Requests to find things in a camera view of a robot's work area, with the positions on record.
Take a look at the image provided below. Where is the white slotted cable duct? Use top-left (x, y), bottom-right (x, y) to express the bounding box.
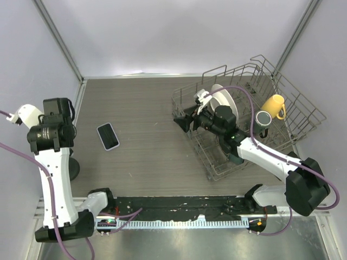
top-left (95, 217), bottom-right (249, 232)

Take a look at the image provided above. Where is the lilac case phone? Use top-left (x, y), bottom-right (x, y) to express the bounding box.
top-left (97, 122), bottom-right (120, 151)

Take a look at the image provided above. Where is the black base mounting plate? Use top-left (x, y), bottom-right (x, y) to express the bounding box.
top-left (102, 196), bottom-right (278, 222)

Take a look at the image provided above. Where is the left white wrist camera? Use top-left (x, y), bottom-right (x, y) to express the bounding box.
top-left (6, 104), bottom-right (43, 129)

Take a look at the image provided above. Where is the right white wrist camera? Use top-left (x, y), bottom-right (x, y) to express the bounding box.
top-left (194, 89), bottom-right (213, 115)

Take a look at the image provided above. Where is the grey wire dish rack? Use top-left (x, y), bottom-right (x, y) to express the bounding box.
top-left (170, 54), bottom-right (327, 181)

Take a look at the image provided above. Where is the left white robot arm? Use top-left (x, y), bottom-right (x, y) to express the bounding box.
top-left (27, 97), bottom-right (115, 243)

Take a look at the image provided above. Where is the dark green mug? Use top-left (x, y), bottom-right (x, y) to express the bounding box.
top-left (253, 110), bottom-right (272, 139)

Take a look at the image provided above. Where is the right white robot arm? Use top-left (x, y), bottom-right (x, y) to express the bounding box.
top-left (173, 106), bottom-right (330, 216)

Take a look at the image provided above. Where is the yellow mug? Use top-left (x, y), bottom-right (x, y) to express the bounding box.
top-left (261, 94), bottom-right (286, 120)

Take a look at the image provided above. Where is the dark teal plate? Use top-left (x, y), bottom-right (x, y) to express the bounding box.
top-left (217, 135), bottom-right (245, 165)

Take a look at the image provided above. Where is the white plate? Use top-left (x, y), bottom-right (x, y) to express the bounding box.
top-left (210, 84), bottom-right (239, 121)

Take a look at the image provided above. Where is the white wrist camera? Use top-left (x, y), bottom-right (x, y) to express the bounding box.
top-left (6, 104), bottom-right (43, 129)
top-left (194, 89), bottom-right (213, 115)

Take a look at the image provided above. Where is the black phone stand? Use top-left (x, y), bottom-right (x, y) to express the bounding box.
top-left (68, 148), bottom-right (80, 181)

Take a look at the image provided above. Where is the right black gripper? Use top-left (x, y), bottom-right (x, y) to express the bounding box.
top-left (174, 103), bottom-right (224, 138)

